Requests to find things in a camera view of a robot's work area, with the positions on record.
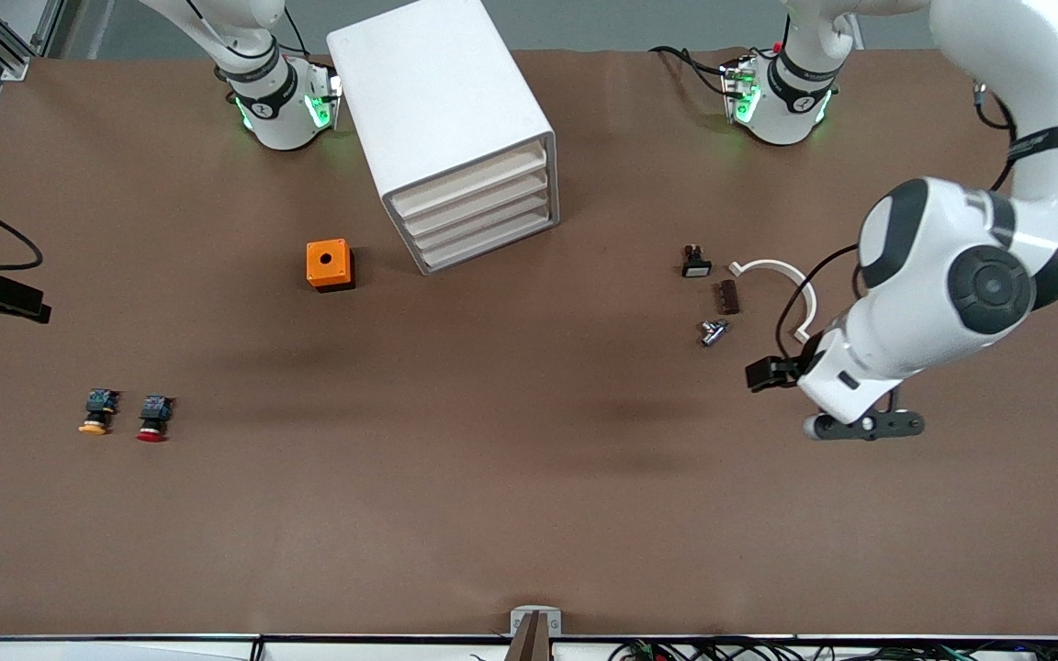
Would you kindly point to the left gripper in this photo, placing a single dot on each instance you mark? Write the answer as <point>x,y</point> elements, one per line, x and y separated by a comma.
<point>779,371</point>

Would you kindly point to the red mushroom push button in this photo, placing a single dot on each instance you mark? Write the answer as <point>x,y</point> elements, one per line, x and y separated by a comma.
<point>154,413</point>

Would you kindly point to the white plastic drawer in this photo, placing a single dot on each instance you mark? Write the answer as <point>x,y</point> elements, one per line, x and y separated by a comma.
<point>469,179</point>
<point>474,202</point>
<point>478,220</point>
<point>485,240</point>

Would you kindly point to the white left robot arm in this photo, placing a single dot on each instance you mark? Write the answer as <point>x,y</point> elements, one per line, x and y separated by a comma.
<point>1016,46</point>

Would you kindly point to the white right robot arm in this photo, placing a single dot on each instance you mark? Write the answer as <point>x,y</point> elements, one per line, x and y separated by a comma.
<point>276,119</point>

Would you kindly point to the yellow push button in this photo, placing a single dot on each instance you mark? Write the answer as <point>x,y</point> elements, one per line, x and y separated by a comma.
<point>99,404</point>

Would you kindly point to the orange and black button box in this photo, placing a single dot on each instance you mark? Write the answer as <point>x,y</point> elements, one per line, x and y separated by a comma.
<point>327,262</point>

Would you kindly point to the white drawer cabinet housing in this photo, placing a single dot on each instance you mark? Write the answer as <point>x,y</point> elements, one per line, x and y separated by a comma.
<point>437,92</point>

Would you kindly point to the brown terminal block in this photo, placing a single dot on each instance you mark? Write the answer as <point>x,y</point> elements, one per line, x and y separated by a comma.
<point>729,296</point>

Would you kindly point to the silver metal key switch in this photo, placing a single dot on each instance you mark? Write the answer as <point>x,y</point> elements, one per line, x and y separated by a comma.
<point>711,334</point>

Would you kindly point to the white curved plastic bracket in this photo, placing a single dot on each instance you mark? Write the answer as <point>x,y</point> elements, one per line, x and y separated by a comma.
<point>782,266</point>

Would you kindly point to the black switch with white face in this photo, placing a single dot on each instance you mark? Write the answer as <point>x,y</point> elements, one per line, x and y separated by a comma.
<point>696,268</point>

